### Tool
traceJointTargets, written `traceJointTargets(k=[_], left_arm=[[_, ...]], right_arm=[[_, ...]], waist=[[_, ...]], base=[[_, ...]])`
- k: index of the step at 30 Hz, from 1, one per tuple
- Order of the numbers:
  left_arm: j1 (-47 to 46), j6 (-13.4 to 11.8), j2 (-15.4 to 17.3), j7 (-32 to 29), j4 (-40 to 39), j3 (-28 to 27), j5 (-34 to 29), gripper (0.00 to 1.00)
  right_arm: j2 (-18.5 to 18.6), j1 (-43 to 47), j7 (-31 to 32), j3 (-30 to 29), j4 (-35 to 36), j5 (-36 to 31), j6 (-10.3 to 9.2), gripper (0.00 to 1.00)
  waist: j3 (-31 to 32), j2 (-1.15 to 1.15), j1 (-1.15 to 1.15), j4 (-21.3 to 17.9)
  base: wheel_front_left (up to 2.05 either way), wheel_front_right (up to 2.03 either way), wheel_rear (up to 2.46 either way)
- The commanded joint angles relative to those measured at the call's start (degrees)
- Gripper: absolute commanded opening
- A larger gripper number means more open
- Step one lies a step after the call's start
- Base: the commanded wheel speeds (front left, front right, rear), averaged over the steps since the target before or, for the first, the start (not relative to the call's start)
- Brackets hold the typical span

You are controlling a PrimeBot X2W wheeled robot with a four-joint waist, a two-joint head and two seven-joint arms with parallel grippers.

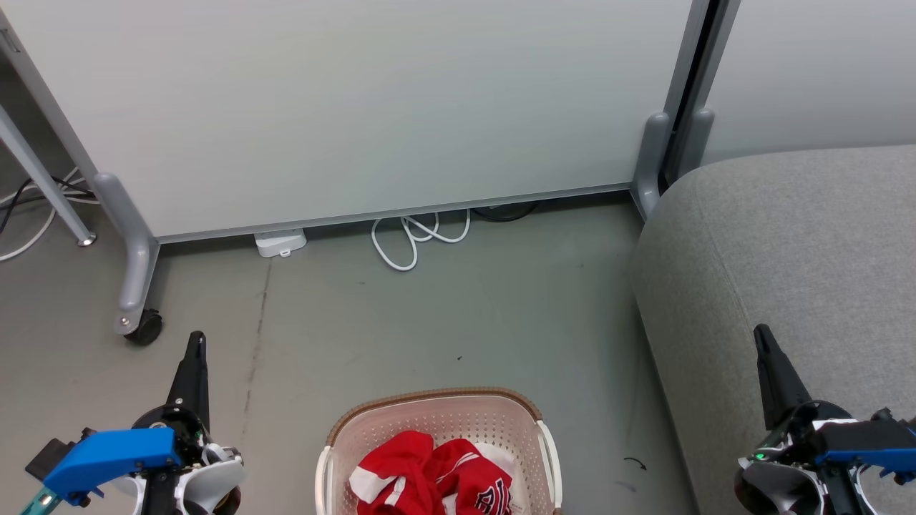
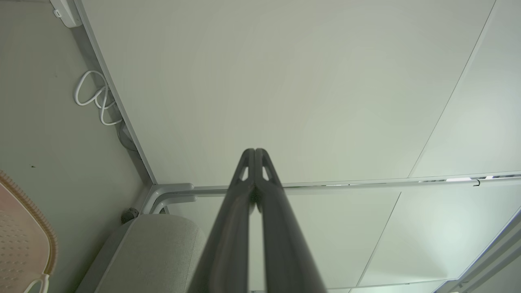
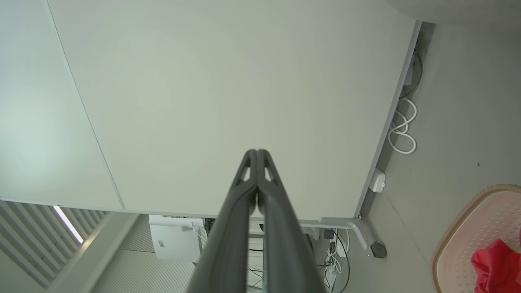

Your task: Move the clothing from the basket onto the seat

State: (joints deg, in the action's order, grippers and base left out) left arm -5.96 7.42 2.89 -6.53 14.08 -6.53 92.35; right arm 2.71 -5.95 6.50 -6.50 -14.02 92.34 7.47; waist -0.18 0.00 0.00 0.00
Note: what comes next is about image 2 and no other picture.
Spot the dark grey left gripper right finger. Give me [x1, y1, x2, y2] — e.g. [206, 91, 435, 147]
[255, 149, 327, 293]

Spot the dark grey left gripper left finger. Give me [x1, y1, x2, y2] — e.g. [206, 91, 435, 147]
[187, 149, 256, 293]

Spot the grey fabric sofa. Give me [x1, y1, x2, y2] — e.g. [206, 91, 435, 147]
[75, 214, 208, 293]

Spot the grey partition foot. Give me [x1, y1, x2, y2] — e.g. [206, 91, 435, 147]
[140, 183, 195, 214]
[150, 195, 198, 215]

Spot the large white partition panel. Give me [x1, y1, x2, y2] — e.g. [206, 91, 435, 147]
[75, 0, 498, 188]

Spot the cream perforated laundry basket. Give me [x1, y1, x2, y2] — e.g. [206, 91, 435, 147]
[0, 170, 58, 293]

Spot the white power strip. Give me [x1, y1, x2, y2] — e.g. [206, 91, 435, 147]
[50, 0, 84, 28]

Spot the white coiled floor cable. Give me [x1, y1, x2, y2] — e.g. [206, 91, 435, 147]
[74, 70, 123, 126]

